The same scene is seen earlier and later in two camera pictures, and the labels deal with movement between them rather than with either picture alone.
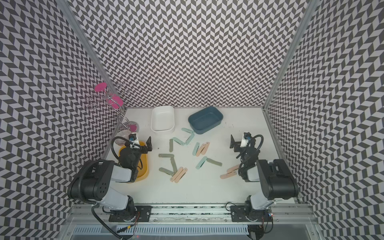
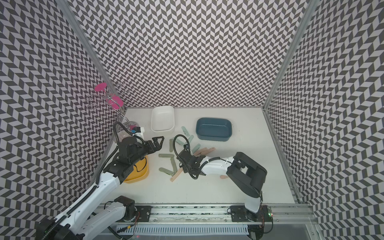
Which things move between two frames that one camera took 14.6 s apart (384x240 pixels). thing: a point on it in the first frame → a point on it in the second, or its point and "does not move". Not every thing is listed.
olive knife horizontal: x=166 y=155 does not move
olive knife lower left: x=166 y=171 does not move
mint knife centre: x=196 y=148 does not move
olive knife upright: x=171 y=145 does not move
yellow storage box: x=143 y=168 does not move
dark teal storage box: x=205 y=119 → x=213 y=129
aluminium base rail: x=283 y=215 does not move
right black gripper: x=237 y=145 → x=185 y=169
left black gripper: x=149 y=146 → x=157 y=147
